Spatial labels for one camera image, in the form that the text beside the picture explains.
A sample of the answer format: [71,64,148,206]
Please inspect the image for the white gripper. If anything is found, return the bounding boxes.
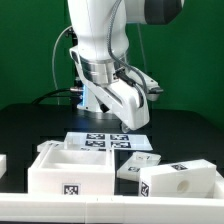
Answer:
[70,47,149,133]

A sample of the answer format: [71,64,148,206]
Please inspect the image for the white cabinet body box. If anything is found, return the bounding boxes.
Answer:
[28,148,115,196]

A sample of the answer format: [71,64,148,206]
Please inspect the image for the white cabinet door panel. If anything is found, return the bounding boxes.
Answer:
[37,140,64,153]

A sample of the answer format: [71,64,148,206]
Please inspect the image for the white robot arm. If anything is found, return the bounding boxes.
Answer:
[68,0,184,132]

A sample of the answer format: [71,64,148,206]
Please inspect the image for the white cabinet top block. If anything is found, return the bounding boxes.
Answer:
[138,159,216,198]

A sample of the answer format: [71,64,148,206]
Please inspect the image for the white small door panel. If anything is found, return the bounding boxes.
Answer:
[117,151,161,182]

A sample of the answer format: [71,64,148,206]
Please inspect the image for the white flat marker plate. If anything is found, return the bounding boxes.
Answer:
[64,132,152,151]

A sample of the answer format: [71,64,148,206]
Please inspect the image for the white block at left edge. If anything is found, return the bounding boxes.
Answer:
[0,154,7,179]

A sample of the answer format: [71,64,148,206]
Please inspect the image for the grey braided camera cable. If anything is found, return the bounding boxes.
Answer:
[105,0,149,108]

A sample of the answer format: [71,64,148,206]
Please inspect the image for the black base cables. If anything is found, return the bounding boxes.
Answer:
[31,87,83,105]

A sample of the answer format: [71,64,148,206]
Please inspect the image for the white front rail bar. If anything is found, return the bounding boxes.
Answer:
[0,171,224,224]

